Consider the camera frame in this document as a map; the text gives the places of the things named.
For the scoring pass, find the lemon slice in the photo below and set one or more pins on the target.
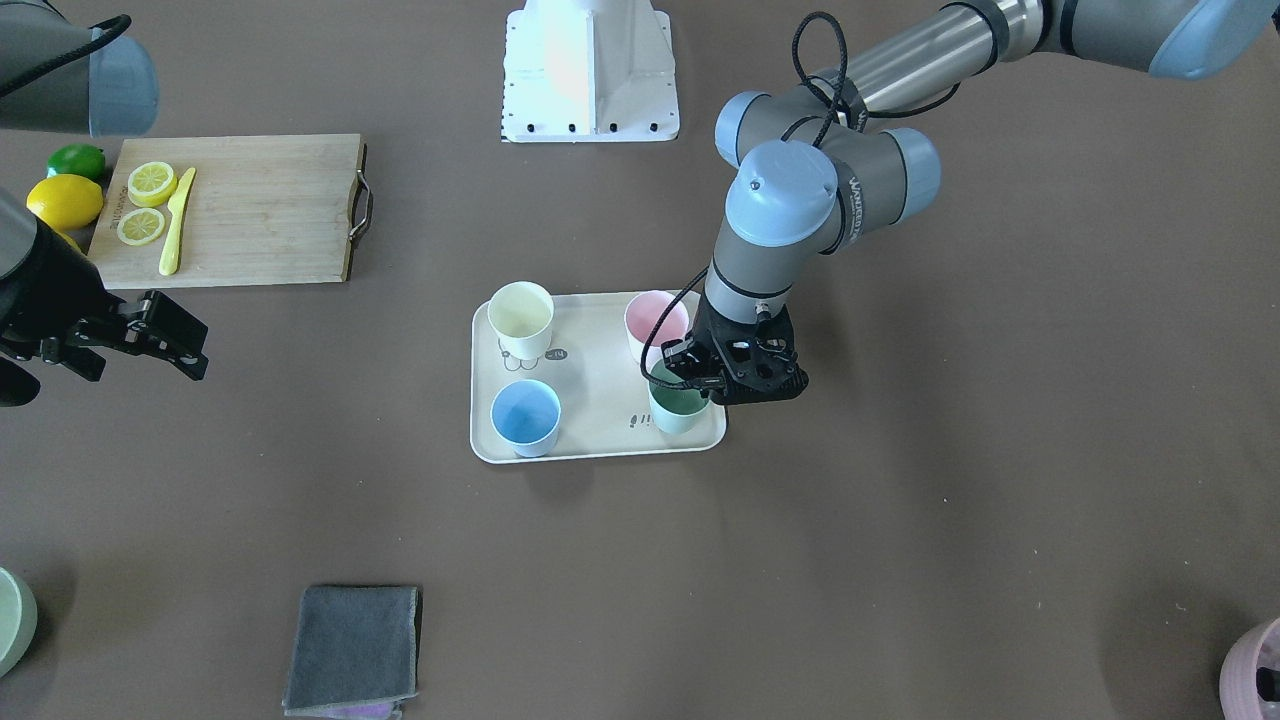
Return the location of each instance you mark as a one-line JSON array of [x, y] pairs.
[[151, 184], [141, 226]]

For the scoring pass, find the folded grey cloth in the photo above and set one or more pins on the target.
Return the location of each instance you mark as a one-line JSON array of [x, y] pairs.
[[354, 644]]

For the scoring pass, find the green cup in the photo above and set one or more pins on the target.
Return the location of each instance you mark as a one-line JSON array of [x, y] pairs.
[[674, 410]]

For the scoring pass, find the pink bowl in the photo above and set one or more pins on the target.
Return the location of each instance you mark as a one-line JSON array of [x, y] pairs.
[[1248, 675]]

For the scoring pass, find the green bowl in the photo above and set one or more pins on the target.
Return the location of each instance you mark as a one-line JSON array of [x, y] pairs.
[[19, 618]]

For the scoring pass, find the cream rectangular rabbit tray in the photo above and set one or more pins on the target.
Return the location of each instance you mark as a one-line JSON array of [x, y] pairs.
[[605, 411]]

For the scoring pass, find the upper whole lemon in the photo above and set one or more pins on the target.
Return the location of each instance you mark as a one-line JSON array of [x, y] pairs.
[[66, 202]]

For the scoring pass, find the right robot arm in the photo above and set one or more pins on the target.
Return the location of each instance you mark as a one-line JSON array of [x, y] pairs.
[[81, 80]]

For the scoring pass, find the blue cup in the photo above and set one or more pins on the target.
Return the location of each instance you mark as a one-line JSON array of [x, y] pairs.
[[527, 415]]

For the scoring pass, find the lower lemon slice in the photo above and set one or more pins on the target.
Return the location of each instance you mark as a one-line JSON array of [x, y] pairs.
[[141, 226]]

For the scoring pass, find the upper lemon slice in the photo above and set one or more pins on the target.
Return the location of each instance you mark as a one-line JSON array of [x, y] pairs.
[[151, 184]]

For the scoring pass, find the pink cup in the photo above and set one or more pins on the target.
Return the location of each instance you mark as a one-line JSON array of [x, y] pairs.
[[652, 312]]

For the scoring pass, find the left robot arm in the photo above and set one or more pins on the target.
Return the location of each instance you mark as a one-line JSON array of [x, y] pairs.
[[811, 177]]

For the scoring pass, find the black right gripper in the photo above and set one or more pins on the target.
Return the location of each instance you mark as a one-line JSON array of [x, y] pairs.
[[52, 287]]

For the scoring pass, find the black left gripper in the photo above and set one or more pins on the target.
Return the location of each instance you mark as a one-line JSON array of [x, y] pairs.
[[684, 362]]

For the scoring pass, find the wooden cutting board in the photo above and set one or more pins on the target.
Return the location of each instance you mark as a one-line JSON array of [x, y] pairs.
[[277, 209]]

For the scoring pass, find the purple cloth under grey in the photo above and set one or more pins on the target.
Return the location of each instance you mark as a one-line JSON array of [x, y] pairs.
[[375, 710]]

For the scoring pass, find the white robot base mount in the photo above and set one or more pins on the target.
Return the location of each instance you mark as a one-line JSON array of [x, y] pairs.
[[589, 72]]

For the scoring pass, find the yellow plastic knife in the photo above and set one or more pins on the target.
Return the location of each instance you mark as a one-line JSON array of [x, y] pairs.
[[169, 261]]

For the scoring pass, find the pale yellow cup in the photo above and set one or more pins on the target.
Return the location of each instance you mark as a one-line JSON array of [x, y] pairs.
[[522, 314]]

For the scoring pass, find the green lime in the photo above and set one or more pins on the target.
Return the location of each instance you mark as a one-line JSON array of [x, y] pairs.
[[77, 159]]

